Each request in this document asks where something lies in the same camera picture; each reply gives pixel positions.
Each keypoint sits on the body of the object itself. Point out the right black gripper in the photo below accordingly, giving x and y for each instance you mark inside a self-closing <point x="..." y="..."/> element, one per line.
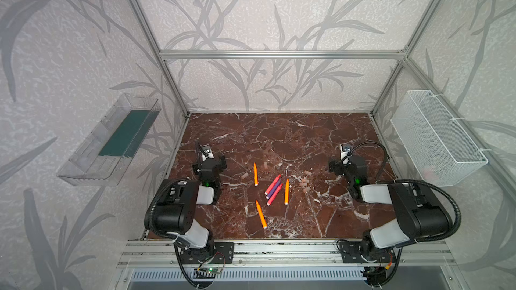
<point x="340" y="165"/>

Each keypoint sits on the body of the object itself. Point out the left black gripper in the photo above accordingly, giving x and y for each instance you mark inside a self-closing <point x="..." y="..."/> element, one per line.
<point x="208" y="163"/>

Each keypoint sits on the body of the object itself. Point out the orange marker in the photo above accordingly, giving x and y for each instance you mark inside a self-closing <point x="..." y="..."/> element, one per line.
<point x="256" y="182"/>
<point x="286" y="192"/>

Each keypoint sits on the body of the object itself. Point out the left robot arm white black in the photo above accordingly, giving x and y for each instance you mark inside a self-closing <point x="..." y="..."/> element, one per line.
<point x="171" y="213"/>

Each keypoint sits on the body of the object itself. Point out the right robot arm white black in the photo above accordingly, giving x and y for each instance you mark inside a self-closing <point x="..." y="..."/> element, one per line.
<point x="423" y="212"/>

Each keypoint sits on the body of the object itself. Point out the purple marker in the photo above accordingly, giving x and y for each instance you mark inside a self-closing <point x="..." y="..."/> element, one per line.
<point x="276" y="186"/>

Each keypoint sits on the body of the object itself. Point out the pink marker lower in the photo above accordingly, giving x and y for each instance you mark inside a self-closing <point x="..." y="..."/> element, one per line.
<point x="274" y="195"/>

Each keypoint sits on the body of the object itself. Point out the pink marker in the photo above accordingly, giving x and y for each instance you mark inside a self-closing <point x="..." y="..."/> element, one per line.
<point x="274" y="195"/>
<point x="272" y="185"/>

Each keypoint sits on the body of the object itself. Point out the pink marker upper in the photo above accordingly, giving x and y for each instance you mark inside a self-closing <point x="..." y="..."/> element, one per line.
<point x="272" y="185"/>

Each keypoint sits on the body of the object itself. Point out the orange marker lower diagonal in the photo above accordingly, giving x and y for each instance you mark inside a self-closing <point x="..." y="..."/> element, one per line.
<point x="261" y="215"/>

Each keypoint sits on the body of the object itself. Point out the green circuit board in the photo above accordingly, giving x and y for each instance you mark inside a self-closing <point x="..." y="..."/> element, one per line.
<point x="209" y="272"/>

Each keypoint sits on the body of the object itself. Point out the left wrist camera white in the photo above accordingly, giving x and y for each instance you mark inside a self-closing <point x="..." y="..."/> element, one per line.
<point x="203" y="152"/>

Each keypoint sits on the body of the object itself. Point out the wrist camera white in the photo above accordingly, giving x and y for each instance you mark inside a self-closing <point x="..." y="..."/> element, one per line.
<point x="345" y="149"/>
<point x="203" y="152"/>

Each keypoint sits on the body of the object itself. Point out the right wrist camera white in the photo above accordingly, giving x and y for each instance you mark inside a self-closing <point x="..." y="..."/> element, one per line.
<point x="345" y="149"/>

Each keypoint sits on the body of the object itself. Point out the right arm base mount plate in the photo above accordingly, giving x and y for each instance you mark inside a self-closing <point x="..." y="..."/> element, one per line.
<point x="360" y="252"/>

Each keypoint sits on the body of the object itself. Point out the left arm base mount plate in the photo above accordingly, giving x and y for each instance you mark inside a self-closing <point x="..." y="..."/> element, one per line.
<point x="217" y="253"/>

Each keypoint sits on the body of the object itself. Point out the white wire mesh basket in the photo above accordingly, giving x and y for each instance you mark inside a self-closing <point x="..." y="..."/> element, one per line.
<point x="439" y="147"/>

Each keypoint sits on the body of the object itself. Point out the aluminium front rail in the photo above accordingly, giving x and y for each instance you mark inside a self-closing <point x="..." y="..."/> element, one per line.
<point x="280" y="253"/>

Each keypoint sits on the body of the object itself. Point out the clear plastic wall tray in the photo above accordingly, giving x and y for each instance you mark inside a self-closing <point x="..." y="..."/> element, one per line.
<point x="105" y="155"/>

